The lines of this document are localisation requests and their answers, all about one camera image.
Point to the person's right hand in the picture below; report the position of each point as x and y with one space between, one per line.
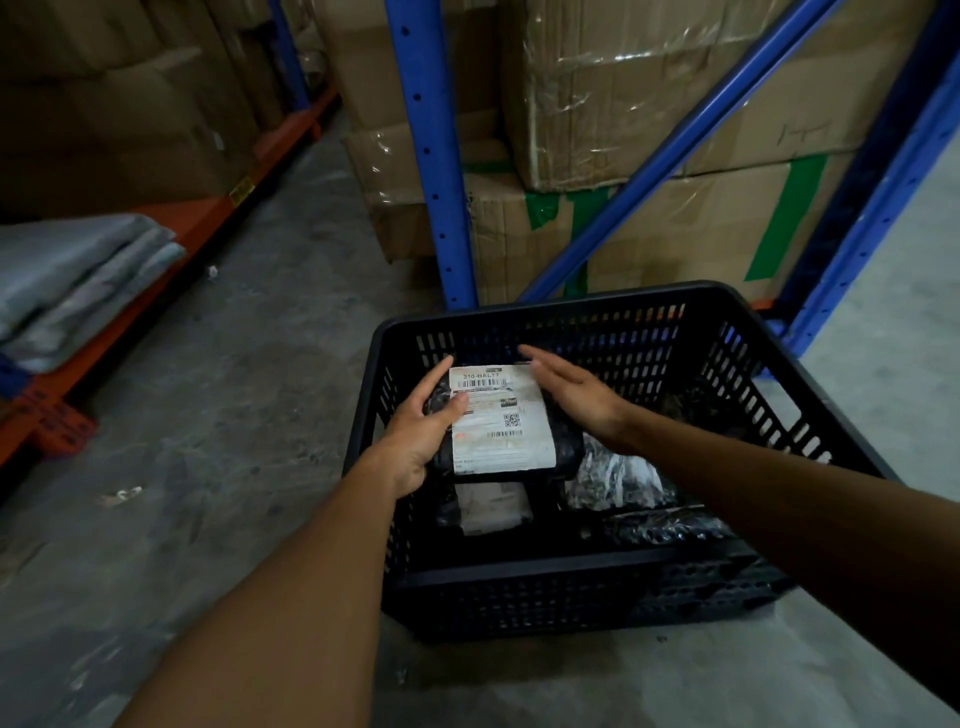
577 394

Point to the person's left hand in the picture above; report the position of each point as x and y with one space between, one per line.
411 442

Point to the person's right fingers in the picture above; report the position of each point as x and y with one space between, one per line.
544 369

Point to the person's left thumb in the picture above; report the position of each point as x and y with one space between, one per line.
456 409

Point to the black parcel with white label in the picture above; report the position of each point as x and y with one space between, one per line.
501 424

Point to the person's right forearm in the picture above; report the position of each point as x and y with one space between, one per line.
787 525

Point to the person's left forearm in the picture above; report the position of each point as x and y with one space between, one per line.
277 607

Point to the clear-wrapped black parcel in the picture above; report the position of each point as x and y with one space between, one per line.
611 476

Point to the black plastic crate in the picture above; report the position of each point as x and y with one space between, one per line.
600 525

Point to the cardboard box with green tape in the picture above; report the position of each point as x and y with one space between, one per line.
675 232

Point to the glossy black plastic parcel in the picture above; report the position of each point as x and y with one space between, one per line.
660 525

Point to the taped cardboard box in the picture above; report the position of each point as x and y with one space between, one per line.
397 187

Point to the plastic-wrapped cardboard box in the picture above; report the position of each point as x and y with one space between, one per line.
675 82

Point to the tall cardboard box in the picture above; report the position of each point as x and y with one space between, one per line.
367 52

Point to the grey folded plastic bag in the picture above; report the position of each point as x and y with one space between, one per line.
97 289
52 262
105 307

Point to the orange steel shelf rack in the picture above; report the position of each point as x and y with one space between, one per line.
90 330

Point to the stack of brown cardboard boxes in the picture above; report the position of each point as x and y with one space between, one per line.
127 97

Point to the blue steel rack frame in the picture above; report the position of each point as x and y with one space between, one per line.
667 150

